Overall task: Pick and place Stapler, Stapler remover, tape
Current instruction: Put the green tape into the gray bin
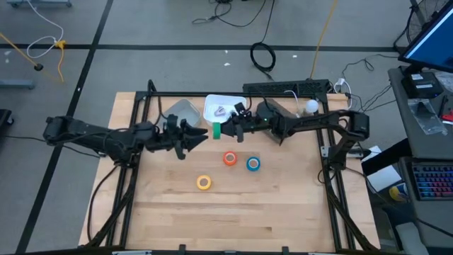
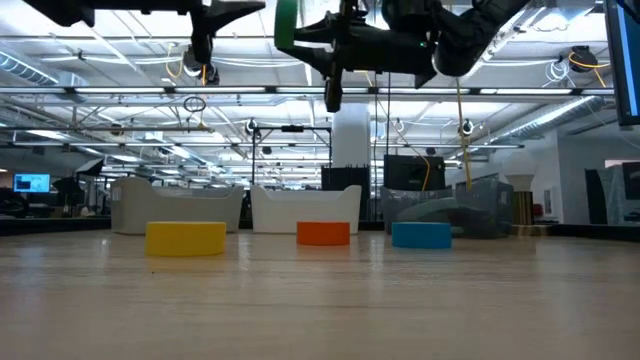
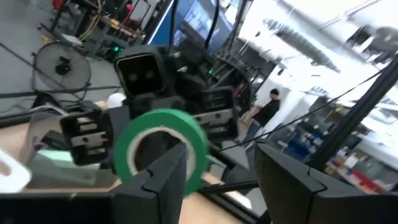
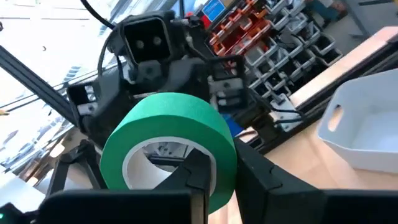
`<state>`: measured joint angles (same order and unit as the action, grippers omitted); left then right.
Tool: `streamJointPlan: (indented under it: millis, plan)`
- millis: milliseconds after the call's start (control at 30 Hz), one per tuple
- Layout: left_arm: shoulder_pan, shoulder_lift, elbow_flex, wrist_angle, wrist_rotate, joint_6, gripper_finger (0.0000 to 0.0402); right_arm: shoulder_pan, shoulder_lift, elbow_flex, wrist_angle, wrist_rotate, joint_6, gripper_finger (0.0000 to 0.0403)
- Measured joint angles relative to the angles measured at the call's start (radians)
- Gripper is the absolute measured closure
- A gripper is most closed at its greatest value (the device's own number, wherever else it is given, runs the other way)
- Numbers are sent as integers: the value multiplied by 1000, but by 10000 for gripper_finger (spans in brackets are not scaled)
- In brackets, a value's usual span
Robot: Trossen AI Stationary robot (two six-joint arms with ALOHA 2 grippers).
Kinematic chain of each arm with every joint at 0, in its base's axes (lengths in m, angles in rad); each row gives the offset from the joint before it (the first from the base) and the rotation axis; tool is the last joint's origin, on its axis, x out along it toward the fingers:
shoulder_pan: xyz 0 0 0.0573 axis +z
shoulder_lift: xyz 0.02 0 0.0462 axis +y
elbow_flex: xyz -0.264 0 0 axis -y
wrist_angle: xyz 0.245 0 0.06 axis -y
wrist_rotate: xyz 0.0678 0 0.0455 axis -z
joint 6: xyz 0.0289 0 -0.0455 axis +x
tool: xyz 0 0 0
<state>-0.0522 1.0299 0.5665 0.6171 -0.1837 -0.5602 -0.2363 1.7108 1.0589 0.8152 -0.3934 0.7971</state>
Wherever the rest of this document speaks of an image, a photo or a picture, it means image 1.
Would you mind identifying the white floor cable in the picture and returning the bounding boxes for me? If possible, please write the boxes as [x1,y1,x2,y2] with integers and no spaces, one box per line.
[26,0,65,60]

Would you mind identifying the yellow hanging cable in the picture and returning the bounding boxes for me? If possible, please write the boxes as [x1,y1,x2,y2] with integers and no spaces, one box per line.
[309,0,339,79]

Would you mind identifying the clear plastic bag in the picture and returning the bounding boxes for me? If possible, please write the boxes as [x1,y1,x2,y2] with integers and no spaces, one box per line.
[406,98,449,135]

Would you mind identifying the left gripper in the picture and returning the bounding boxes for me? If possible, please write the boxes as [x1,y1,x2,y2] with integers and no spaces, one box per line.
[155,113,210,161]

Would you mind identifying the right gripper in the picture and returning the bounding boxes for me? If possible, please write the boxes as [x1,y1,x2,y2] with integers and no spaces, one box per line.
[220,115,258,144]

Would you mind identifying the yellow pole with black tip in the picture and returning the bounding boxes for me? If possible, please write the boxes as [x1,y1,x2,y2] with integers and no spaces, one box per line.
[0,31,45,72]

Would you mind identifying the grey desk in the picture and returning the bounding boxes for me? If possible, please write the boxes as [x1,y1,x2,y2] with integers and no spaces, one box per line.
[387,65,453,249]

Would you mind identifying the white globe lamp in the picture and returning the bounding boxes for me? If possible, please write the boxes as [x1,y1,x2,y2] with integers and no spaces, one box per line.
[299,98,320,118]

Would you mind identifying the black floor fan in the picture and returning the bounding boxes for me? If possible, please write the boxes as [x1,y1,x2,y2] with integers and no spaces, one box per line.
[393,0,450,49]

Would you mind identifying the white power adapter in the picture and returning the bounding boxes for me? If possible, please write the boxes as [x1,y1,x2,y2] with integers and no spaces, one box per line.
[332,76,353,109]

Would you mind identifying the orange tape roll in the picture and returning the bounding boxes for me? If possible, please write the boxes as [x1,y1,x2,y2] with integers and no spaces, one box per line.
[222,151,238,166]

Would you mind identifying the yellow and blue roll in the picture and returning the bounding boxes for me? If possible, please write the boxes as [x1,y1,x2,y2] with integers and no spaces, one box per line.
[389,183,408,203]

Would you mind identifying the coiled black cable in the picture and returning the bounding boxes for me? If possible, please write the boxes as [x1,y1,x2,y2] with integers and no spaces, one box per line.
[249,41,277,81]

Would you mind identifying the backlit keyboard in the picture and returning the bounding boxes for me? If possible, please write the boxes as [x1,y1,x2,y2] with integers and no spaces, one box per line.
[412,163,453,202]

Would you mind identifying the yellow cable plug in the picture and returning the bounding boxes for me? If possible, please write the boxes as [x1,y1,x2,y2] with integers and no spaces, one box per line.
[55,40,67,84]

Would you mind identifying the blue tape roll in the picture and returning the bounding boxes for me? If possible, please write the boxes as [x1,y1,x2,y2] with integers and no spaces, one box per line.
[246,156,261,172]

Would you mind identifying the yellow tape roll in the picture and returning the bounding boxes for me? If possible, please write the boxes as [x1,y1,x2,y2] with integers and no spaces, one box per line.
[196,174,212,191]

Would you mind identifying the black computer monitor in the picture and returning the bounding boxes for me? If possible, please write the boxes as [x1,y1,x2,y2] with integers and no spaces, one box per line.
[398,0,453,74]

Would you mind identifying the white paper sheet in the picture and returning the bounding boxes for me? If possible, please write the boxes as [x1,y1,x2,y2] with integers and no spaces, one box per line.
[366,144,403,192]

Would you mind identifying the white plastic bin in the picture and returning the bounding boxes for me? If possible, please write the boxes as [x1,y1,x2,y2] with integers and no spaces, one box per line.
[203,93,248,128]

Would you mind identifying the black mini computer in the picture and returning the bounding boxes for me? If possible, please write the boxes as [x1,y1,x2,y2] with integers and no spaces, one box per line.
[401,72,443,99]

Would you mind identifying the light grey plastic bin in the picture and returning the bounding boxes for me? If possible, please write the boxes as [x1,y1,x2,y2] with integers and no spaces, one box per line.
[155,98,202,134]

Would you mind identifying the black aluminium table frame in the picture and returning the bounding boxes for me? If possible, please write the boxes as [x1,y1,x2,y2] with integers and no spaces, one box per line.
[84,79,382,253]

